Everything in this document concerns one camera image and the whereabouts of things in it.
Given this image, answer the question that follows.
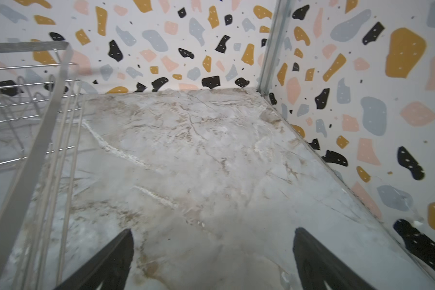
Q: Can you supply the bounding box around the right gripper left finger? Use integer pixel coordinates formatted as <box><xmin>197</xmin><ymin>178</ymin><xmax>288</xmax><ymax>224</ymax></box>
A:
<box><xmin>56</xmin><ymin>228</ymin><xmax>134</xmax><ymax>290</ymax></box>

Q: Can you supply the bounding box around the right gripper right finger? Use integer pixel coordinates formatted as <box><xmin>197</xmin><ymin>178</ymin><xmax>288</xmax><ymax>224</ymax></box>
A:
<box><xmin>292</xmin><ymin>227</ymin><xmax>373</xmax><ymax>290</ymax></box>

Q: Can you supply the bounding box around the metal wire dish rack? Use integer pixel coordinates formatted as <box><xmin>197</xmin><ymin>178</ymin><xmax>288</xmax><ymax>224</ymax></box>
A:
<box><xmin>0</xmin><ymin>41</ymin><xmax>85</xmax><ymax>290</ymax></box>

